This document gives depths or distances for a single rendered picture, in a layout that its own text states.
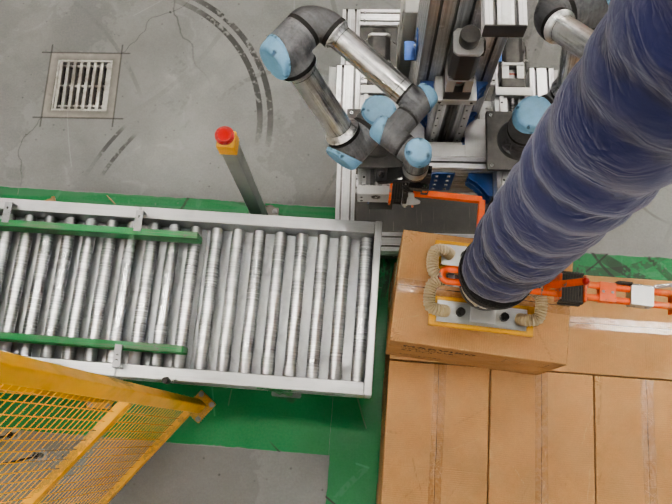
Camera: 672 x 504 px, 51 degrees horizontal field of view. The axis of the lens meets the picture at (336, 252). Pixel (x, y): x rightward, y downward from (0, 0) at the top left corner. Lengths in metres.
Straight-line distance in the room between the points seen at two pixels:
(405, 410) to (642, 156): 1.91
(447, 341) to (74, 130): 2.37
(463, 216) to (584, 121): 2.28
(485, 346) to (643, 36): 1.70
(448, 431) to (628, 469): 0.68
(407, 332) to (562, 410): 0.77
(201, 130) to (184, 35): 0.57
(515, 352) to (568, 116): 1.47
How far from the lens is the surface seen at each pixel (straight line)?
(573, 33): 1.97
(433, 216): 3.30
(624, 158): 1.06
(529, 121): 2.36
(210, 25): 4.05
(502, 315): 2.31
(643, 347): 3.03
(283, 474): 3.36
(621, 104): 0.97
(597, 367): 2.96
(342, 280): 2.85
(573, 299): 2.28
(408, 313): 2.43
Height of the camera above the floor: 3.34
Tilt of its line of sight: 75 degrees down
